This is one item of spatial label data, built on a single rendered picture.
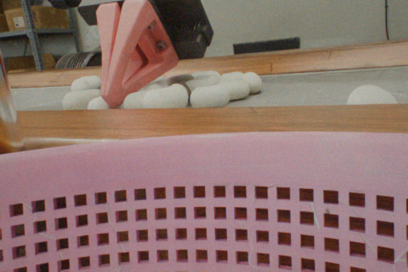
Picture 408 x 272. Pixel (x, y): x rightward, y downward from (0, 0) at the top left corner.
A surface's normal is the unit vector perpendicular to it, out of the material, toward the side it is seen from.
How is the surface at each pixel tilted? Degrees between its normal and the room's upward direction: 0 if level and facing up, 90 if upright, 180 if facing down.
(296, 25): 90
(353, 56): 45
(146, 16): 104
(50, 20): 90
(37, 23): 90
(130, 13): 62
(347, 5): 90
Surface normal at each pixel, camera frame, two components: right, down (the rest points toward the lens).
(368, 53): -0.37, -0.52
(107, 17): -0.40, -0.24
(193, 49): -0.24, 0.82
